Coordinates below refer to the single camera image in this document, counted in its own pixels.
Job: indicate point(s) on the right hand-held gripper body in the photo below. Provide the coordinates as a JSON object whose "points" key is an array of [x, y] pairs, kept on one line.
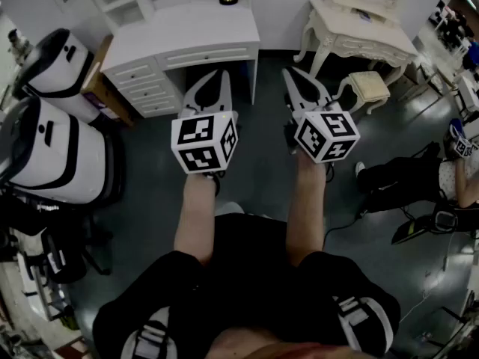
{"points": [[329, 137]]}

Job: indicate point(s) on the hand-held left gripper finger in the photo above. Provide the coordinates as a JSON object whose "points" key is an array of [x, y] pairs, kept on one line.
{"points": [[191, 97], [227, 92]]}

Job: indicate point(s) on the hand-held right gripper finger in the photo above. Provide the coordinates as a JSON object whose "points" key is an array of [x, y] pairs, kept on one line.
{"points": [[291, 92], [318, 88]]}

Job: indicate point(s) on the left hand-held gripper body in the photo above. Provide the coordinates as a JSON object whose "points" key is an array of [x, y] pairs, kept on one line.
{"points": [[202, 144]]}

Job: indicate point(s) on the person's left forearm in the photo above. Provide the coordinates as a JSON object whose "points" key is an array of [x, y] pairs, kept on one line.
{"points": [[196, 219]]}

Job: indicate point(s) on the person's right forearm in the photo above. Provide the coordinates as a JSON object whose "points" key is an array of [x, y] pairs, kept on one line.
{"points": [[307, 208]]}

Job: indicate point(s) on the white desk with drawers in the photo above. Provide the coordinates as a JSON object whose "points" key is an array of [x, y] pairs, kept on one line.
{"points": [[194, 28]]}

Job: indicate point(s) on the cream cushioned stool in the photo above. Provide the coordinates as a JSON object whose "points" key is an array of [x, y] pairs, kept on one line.
{"points": [[368, 84]]}

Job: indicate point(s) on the cream carved vanity table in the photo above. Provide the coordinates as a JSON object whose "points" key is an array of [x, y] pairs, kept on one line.
{"points": [[359, 32]]}

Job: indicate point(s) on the brown cardboard box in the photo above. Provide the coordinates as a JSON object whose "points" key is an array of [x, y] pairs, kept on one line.
{"points": [[108, 95]]}

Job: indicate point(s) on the white black-trimmed case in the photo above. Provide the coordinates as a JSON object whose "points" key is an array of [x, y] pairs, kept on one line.
{"points": [[56, 155], [56, 69]]}

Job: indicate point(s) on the person's black shirt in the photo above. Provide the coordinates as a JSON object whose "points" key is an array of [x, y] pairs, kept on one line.
{"points": [[254, 275]]}

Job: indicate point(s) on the black office chair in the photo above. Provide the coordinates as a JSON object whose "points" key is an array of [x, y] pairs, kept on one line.
{"points": [[63, 245]]}

